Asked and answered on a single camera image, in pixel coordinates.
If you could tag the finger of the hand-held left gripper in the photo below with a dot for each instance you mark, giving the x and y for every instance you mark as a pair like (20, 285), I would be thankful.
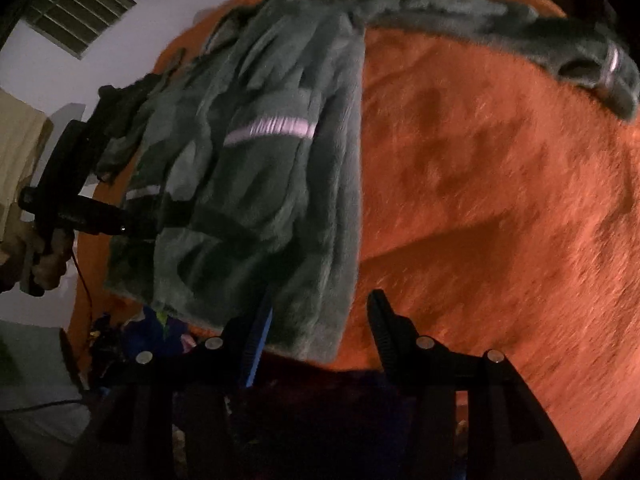
(100, 220)

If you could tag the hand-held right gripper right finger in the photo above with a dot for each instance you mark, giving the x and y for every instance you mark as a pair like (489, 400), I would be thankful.
(387, 340)

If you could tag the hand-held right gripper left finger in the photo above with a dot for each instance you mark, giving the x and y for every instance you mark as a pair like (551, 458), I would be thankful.
(260, 345)

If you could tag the grey fleece sweater pink stripes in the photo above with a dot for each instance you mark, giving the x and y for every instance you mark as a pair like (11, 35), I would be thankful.
(260, 200)

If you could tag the pile of colourful clothes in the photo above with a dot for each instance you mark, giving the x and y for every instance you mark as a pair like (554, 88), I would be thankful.
(150, 335)

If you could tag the person's left hand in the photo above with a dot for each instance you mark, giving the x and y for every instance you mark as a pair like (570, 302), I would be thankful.
(50, 270)

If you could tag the beige cloth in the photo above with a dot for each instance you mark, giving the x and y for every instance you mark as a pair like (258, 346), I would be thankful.
(20, 150)

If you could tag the louvred window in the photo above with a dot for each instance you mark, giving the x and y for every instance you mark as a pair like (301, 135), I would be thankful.
(80, 5)

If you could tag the orange fleece blanket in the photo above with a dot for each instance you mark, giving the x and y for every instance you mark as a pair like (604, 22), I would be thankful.
(475, 185)

